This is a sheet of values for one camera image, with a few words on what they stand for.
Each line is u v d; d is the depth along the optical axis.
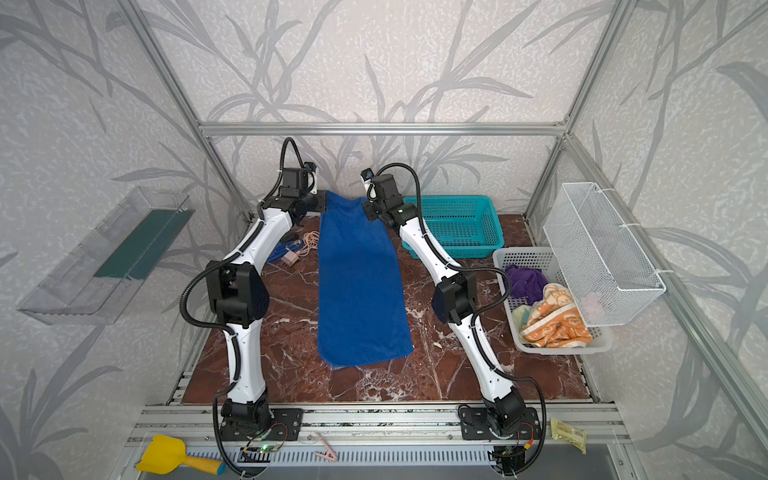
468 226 1.18
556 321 0.79
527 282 0.93
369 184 0.84
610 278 0.61
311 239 1.12
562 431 0.72
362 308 0.96
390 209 0.76
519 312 0.91
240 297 0.57
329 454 0.69
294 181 0.75
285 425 0.72
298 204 0.73
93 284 0.64
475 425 0.73
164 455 0.69
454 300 0.64
